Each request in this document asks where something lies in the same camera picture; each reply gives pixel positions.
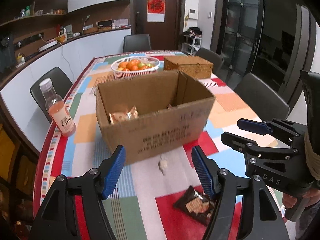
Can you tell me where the dark brown cracker packet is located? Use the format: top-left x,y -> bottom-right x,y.
173,186 -> 215,226

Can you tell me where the beige fortune biscuits packet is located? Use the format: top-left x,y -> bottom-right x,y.
109,106 -> 139,125

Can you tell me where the person's right hand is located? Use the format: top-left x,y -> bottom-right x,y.
282,189 -> 320,209

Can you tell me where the grey chair right near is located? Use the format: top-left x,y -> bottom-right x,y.
234,73 -> 290,121

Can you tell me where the grey chair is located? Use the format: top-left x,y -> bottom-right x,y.
30,67 -> 72,123
234,73 -> 290,121
195,48 -> 224,75

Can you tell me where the colourful patterned tablecloth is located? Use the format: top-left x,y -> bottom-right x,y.
33,55 -> 278,239

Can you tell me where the white wrapped candy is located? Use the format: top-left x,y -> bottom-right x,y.
158,154 -> 168,175

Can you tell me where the brown cardboard box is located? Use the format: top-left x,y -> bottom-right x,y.
95,70 -> 215,164

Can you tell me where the grey chair right far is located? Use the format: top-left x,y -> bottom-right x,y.
195,48 -> 224,75

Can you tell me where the pink drink bottle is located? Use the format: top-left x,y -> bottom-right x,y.
39,78 -> 76,137

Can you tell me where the grey chair far left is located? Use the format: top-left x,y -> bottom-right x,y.
30,67 -> 72,123

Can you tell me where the white fruit basket with oranges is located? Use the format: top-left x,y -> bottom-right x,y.
111,56 -> 161,79

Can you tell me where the dark wooden entrance door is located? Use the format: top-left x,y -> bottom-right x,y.
130,0 -> 185,50

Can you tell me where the black glass sliding door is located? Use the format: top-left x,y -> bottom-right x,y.
221,0 -> 265,76

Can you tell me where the white counter cabinet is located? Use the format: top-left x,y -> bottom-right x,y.
1,28 -> 131,154

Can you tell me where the grey chair far end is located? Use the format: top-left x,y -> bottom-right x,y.
123,34 -> 151,53

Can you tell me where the red fu door poster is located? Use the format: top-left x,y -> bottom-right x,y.
147,0 -> 165,23

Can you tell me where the black coffee machine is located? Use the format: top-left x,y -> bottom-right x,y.
0,34 -> 16,73

